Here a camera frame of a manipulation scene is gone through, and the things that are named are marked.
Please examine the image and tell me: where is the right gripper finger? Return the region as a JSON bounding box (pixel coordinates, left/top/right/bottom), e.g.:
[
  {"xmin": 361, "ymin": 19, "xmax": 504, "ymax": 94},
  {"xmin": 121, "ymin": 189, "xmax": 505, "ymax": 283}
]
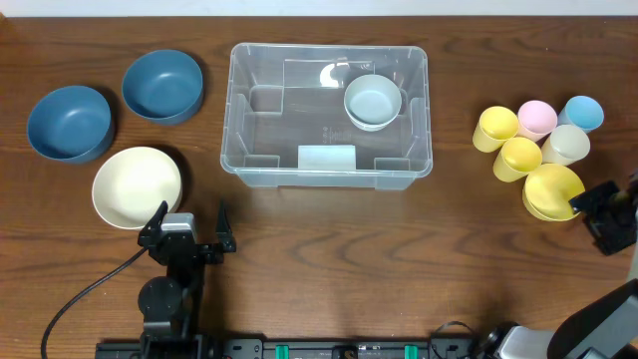
[
  {"xmin": 569, "ymin": 180, "xmax": 620, "ymax": 214},
  {"xmin": 583, "ymin": 216, "xmax": 629, "ymax": 256}
]

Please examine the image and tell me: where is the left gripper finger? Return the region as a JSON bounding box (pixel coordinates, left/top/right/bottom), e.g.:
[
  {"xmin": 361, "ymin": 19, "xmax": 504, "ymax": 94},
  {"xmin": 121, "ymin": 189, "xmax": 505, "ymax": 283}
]
[
  {"xmin": 215, "ymin": 201, "xmax": 236, "ymax": 252},
  {"xmin": 138, "ymin": 200, "xmax": 168, "ymax": 247}
]

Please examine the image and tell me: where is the yellow small bowl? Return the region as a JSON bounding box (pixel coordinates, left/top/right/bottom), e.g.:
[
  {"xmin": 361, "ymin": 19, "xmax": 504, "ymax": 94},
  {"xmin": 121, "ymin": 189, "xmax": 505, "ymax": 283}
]
[{"xmin": 522, "ymin": 164, "xmax": 585, "ymax": 221}]

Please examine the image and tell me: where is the cream white cup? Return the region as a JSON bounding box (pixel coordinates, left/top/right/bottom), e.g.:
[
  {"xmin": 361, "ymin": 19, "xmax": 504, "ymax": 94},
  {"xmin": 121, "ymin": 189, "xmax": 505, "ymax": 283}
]
[{"xmin": 541, "ymin": 125, "xmax": 591, "ymax": 166}]

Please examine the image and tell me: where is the yellow cup front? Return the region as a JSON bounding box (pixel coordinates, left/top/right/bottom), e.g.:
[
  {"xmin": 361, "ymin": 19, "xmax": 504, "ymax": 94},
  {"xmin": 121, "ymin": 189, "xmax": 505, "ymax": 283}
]
[{"xmin": 492, "ymin": 138, "xmax": 542, "ymax": 182}]

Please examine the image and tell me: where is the yellow cup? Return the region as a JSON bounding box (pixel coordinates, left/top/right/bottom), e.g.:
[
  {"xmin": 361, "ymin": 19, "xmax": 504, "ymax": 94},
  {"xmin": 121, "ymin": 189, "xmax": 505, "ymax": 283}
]
[
  {"xmin": 492, "ymin": 138, "xmax": 542, "ymax": 182},
  {"xmin": 473, "ymin": 106, "xmax": 518, "ymax": 153}
]

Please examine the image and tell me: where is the light blue cup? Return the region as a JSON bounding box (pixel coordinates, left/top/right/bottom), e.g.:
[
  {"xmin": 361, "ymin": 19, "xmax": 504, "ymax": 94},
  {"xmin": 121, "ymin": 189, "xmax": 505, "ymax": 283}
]
[{"xmin": 557, "ymin": 96, "xmax": 604, "ymax": 134}]

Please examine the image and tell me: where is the pink cup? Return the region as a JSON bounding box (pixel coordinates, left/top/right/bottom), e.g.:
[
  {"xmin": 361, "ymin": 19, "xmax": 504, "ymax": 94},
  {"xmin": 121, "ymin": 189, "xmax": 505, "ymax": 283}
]
[{"xmin": 516, "ymin": 100, "xmax": 558, "ymax": 142}]

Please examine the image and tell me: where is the white small bowl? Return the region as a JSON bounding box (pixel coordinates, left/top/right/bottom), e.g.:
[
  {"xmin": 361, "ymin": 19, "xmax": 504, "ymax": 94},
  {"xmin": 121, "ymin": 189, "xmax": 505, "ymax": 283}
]
[{"xmin": 348, "ymin": 114, "xmax": 395, "ymax": 132}]

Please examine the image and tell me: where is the light grey small bowl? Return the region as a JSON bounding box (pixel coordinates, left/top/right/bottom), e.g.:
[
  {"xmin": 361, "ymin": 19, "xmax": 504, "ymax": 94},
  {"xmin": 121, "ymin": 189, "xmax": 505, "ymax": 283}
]
[{"xmin": 344, "ymin": 74, "xmax": 402, "ymax": 124}]

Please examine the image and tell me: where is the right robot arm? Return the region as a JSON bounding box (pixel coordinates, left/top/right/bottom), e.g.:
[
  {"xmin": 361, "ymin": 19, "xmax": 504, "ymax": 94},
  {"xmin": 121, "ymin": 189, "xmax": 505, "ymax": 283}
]
[{"xmin": 474, "ymin": 164, "xmax": 637, "ymax": 359}]

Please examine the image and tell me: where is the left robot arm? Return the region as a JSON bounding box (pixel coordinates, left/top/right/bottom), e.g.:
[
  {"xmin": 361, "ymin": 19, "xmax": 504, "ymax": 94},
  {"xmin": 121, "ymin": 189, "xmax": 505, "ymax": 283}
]
[{"xmin": 138, "ymin": 202, "xmax": 237, "ymax": 359}]

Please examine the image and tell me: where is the clear plastic storage container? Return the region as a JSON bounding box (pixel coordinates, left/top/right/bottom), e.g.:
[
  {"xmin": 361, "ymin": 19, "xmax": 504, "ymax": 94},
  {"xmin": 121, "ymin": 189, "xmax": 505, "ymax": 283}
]
[{"xmin": 220, "ymin": 43, "xmax": 434, "ymax": 190}]

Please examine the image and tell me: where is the cream bowl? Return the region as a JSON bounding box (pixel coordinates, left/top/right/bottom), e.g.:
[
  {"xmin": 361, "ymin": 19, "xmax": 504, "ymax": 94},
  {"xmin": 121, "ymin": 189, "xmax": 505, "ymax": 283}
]
[{"xmin": 92, "ymin": 147, "xmax": 182, "ymax": 230}]

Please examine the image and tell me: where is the dark blue bowl left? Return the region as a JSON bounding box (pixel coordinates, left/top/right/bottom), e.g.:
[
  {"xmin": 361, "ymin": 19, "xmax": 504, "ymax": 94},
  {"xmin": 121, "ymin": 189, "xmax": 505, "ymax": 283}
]
[{"xmin": 27, "ymin": 85, "xmax": 116, "ymax": 164}]

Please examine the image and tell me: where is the dark blue bowl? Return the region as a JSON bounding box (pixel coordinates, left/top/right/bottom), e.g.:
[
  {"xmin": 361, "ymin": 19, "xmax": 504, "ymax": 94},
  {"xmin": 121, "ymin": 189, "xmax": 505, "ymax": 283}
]
[
  {"xmin": 122, "ymin": 49, "xmax": 204, "ymax": 126},
  {"xmin": 27, "ymin": 85, "xmax": 116, "ymax": 164}
]

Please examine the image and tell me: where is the dark blue bowl right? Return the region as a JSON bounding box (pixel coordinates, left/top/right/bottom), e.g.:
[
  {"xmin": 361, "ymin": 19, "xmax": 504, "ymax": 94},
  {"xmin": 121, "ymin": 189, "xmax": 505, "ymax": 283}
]
[{"xmin": 122, "ymin": 49, "xmax": 204, "ymax": 126}]

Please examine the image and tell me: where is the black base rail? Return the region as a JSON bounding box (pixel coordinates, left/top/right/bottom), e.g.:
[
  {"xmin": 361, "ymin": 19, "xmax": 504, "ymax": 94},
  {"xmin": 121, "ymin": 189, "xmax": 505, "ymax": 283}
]
[{"xmin": 95, "ymin": 337, "xmax": 488, "ymax": 359}]

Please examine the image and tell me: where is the left black cable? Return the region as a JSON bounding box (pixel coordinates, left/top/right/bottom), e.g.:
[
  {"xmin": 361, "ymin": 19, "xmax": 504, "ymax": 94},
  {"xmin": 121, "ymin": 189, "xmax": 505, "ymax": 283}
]
[{"xmin": 40, "ymin": 247, "xmax": 150, "ymax": 359}]

